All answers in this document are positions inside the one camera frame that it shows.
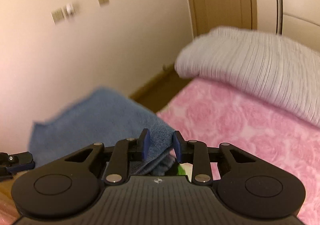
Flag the wall switch and socket panel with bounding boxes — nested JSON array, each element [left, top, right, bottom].
[[50, 3, 80, 25]]

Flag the white wardrobe with black lines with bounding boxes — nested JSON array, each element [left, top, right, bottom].
[[257, 0, 319, 51]]

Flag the green folded garment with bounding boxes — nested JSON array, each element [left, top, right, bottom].
[[177, 164, 186, 176]]

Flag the cream folded garment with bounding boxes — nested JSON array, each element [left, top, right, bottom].
[[180, 163, 193, 182]]

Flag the striped grey pink duvet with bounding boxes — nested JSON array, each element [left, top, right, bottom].
[[175, 26, 319, 126]]

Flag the pink floral bed blanket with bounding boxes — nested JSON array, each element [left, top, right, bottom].
[[158, 79, 319, 224]]

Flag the blue denim jeans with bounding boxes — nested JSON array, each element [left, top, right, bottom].
[[28, 88, 177, 176]]

